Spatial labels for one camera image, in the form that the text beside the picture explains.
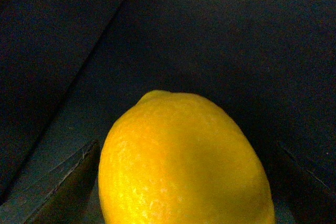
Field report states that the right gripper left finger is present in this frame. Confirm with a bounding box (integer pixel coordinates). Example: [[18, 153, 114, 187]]
[[25, 141, 100, 223]]

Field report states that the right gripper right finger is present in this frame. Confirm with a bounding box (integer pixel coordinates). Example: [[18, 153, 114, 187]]
[[276, 141, 335, 223]]

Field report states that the yellow lemon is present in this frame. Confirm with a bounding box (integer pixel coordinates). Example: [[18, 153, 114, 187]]
[[98, 90, 276, 223]]

